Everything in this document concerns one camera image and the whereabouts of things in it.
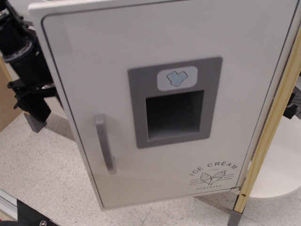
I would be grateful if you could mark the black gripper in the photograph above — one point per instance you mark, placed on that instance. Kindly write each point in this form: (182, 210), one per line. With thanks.
(33, 74)

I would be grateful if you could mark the grey fridge door handle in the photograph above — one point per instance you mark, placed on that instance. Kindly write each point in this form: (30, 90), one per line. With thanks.
(104, 143)

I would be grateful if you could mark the white toy fridge door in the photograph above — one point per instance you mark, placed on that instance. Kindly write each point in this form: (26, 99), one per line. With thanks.
(90, 45)

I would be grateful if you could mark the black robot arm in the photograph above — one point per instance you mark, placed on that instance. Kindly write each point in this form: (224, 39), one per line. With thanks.
(21, 49)

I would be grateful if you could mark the wooden side panel left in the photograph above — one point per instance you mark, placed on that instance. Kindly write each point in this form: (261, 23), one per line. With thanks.
(7, 99)

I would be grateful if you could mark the white oven door with window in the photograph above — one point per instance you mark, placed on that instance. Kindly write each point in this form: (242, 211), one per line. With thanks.
(53, 103)

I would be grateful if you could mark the grey ice dispenser panel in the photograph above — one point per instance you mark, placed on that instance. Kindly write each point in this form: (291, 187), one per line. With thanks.
(174, 103)

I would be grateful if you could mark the grey right foot cap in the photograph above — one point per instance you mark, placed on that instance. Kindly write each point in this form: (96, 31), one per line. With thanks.
(234, 219)

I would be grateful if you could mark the white toy kitchen cabinet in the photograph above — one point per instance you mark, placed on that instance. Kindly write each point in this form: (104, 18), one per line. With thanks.
(294, 27)

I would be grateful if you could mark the white round table base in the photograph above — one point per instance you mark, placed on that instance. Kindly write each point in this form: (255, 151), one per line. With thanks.
(280, 173)

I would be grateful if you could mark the black clamp at right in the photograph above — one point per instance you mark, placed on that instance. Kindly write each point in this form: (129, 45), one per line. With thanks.
(294, 104)

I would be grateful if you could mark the aluminium rail profile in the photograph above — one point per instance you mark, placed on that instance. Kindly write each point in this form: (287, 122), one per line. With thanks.
(8, 205)

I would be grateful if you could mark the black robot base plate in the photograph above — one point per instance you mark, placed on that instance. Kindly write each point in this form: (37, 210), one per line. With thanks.
(28, 216)

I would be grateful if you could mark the light wooden corner post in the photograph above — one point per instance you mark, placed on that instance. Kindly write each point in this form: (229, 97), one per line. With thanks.
(283, 93)

